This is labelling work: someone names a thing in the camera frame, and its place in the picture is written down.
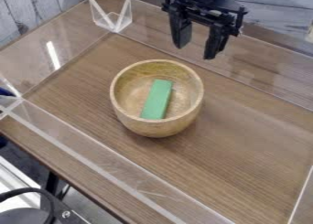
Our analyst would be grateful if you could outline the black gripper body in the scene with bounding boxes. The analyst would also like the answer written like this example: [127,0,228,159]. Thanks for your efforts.
[163,0,248,37]

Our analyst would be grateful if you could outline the clear acrylic tray walls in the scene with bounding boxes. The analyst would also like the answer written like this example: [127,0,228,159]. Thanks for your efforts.
[0,0,313,224]

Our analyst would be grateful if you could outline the black cable loop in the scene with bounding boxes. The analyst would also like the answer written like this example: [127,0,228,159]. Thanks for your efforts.
[0,187,56,224]

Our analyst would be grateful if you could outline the brown wooden bowl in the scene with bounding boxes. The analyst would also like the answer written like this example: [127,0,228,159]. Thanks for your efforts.
[109,59,204,138]

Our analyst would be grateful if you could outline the black table leg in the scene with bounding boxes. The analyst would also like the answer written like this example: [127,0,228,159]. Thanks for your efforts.
[45,172,60,195]

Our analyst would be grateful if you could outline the black metal bracket with bolt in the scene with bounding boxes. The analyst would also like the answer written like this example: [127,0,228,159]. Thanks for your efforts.
[38,194,91,224]

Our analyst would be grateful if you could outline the green rectangular block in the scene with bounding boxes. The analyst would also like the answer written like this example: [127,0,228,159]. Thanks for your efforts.
[140,79,173,120]

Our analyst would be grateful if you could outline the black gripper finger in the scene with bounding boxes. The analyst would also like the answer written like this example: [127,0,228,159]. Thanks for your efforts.
[203,24,228,59]
[168,5,192,48]

